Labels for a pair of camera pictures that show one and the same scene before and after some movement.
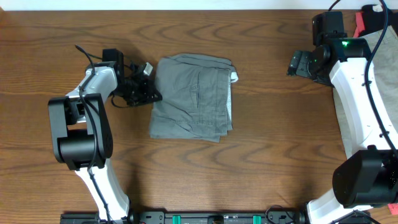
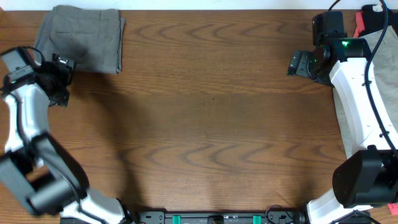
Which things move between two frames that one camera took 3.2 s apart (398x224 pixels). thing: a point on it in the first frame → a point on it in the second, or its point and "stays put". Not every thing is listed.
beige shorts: (384, 68) stays put
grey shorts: (196, 102) → (93, 38)
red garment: (360, 23) stays put
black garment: (374, 21) stays put
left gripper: (147, 86) → (65, 71)
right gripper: (300, 66) stays put
